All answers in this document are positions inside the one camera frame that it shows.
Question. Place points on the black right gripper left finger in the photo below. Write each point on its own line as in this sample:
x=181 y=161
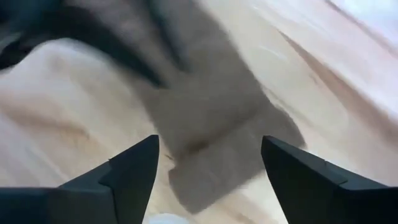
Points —
x=93 y=202

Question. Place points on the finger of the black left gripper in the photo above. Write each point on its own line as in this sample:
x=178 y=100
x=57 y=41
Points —
x=109 y=43
x=169 y=31

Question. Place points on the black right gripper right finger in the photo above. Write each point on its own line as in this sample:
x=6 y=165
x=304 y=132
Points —
x=326 y=199

